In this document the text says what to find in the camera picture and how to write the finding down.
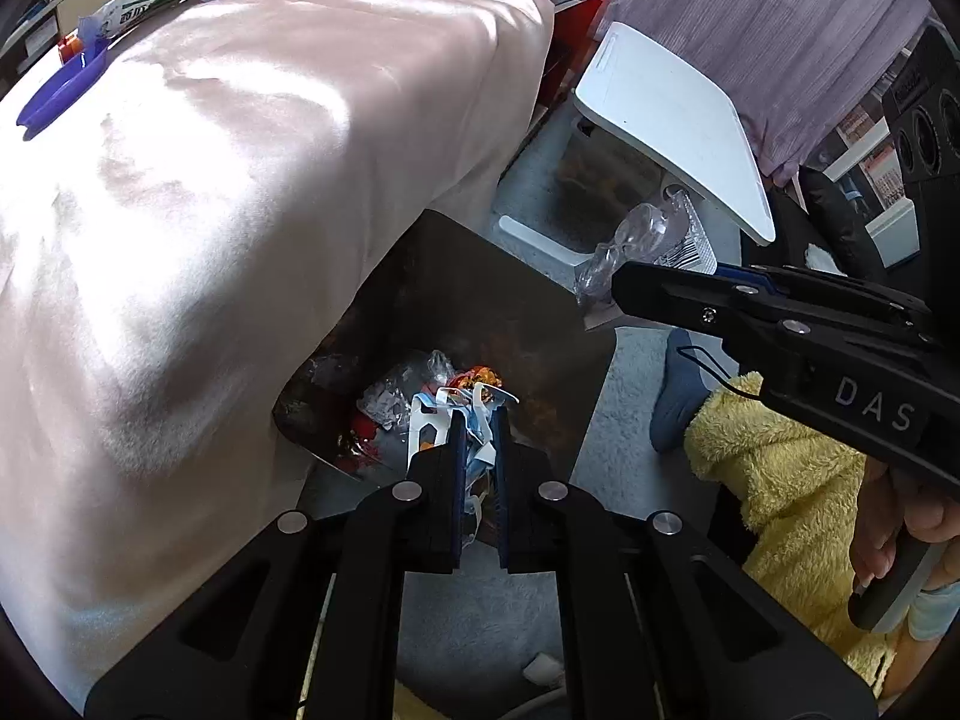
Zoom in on black trash bin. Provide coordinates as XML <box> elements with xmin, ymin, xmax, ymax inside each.
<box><xmin>271</xmin><ymin>208</ymin><xmax>617</xmax><ymax>541</ymax></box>

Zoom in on pink satin tablecloth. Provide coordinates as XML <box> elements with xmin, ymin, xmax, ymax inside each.
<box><xmin>0</xmin><ymin>0</ymin><xmax>556</xmax><ymax>713</ymax></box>

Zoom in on purple plastic dish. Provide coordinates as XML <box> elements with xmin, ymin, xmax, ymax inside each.
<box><xmin>16</xmin><ymin>37</ymin><xmax>110</xmax><ymax>128</ymax></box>

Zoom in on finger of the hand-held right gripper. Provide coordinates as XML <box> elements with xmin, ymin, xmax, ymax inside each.
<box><xmin>716</xmin><ymin>264</ymin><xmax>931</xmax><ymax>316</ymax></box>
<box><xmin>611</xmin><ymin>261</ymin><xmax>938</xmax><ymax>383</ymax></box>

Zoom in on yellow fleece garment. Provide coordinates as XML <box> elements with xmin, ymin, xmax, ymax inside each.
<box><xmin>684</xmin><ymin>371</ymin><xmax>901</xmax><ymax>691</ymax></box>

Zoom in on crushed clear plastic bottle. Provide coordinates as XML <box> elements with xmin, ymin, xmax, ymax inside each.
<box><xmin>574</xmin><ymin>187</ymin><xmax>721</xmax><ymax>316</ymax></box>

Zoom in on purple curtain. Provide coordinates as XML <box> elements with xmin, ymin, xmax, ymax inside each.
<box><xmin>600</xmin><ymin>0</ymin><xmax>931</xmax><ymax>188</ymax></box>

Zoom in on colourful candy wrapper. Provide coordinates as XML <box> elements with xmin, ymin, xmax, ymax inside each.
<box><xmin>450</xmin><ymin>366</ymin><xmax>518</xmax><ymax>402</ymax></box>

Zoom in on white blue plastic wrapper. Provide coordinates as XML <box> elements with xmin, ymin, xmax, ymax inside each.
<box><xmin>405</xmin><ymin>382</ymin><xmax>522</xmax><ymax>541</ymax></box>

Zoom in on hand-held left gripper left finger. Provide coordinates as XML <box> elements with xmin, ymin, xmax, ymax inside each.
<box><xmin>84</xmin><ymin>412</ymin><xmax>466</xmax><ymax>720</ymax></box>

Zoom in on black speaker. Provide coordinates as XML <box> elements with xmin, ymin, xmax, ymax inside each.
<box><xmin>881</xmin><ymin>22</ymin><xmax>960</xmax><ymax>271</ymax></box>

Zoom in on white paper scrap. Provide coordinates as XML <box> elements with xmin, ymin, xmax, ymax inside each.
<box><xmin>523</xmin><ymin>652</ymin><xmax>567</xmax><ymax>687</ymax></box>

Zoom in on grey floor rug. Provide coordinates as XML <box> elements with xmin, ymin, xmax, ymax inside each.
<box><xmin>300</xmin><ymin>112</ymin><xmax>743</xmax><ymax>706</ymax></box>

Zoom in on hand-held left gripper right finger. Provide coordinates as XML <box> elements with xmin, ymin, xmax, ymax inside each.
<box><xmin>491</xmin><ymin>409</ymin><xmax>878</xmax><ymax>720</ymax></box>

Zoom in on white side table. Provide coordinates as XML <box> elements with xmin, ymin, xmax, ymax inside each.
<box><xmin>499</xmin><ymin>21</ymin><xmax>777</xmax><ymax>267</ymax></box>

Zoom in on person's foot in blue sock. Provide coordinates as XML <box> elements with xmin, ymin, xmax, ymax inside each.
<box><xmin>649</xmin><ymin>328</ymin><xmax>751</xmax><ymax>455</ymax></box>

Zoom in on person's right hand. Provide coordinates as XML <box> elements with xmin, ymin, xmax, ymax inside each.
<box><xmin>851</xmin><ymin>457</ymin><xmax>960</xmax><ymax>593</ymax></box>

